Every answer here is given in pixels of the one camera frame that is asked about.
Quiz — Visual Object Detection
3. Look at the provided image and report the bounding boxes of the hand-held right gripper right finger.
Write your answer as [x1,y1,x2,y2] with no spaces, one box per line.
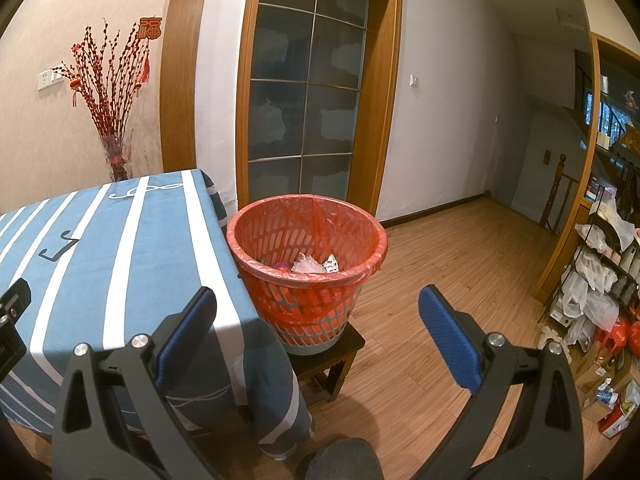
[417,285,586,480]

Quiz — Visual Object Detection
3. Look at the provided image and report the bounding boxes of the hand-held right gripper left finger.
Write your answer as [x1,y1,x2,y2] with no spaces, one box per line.
[50,286,236,480]

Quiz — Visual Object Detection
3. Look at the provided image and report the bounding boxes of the waste basket with red liner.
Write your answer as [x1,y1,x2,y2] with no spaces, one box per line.
[226,196,389,357]

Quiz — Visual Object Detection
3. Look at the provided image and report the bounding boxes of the white tissue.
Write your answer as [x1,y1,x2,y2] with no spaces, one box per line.
[292,254,324,275]

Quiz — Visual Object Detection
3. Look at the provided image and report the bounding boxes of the dark wooden stool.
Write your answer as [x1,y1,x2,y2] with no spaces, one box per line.
[285,321,367,407]

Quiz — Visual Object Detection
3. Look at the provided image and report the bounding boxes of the blue striped tablecloth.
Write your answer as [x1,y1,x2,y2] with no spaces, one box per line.
[0,169,316,461]

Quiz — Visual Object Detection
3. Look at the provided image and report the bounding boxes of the brown cardboard box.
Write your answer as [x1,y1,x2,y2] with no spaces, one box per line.
[574,346,640,423]

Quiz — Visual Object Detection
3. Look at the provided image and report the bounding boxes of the pile of white plastic bags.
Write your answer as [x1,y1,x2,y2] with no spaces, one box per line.
[549,196,640,347]

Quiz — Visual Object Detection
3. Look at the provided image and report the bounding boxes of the person's grey trouser leg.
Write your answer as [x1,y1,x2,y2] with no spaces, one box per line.
[303,437,384,480]

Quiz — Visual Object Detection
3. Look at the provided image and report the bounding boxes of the white spray bottle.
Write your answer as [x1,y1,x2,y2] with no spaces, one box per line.
[595,378,622,407]

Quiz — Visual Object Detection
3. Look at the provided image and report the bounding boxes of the red gift bag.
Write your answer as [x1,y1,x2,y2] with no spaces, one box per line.
[594,317,640,357]

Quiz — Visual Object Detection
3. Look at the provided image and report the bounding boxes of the wooden stair railing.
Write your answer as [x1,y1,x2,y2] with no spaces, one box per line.
[539,154,581,234]

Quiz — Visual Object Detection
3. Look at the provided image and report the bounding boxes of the black metal rack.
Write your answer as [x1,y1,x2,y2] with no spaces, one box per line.
[537,195,640,361]

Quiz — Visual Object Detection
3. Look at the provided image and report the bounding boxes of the clear glass vase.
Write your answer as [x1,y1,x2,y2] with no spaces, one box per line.
[100,129,135,182]

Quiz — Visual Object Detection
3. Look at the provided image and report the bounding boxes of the frosted glass sliding door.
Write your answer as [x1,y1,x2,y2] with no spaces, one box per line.
[248,0,371,206]

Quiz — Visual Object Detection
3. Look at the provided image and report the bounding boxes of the red berry branches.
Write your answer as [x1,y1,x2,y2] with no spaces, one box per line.
[52,17,151,137]

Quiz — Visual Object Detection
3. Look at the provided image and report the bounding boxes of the wooden archway trim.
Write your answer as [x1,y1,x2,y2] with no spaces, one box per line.
[160,0,215,174]

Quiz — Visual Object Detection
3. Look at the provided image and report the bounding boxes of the wooden partition frame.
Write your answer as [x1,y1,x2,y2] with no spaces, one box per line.
[532,31,640,306]

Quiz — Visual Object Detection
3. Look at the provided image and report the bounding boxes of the white wall socket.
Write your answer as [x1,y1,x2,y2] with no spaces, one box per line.
[38,68,64,92]

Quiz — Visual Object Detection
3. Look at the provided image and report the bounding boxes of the wooden door frame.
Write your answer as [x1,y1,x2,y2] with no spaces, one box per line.
[236,0,404,224]

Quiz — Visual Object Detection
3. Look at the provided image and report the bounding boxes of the red hanging wall ornament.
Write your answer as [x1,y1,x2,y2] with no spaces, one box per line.
[137,16,163,84]

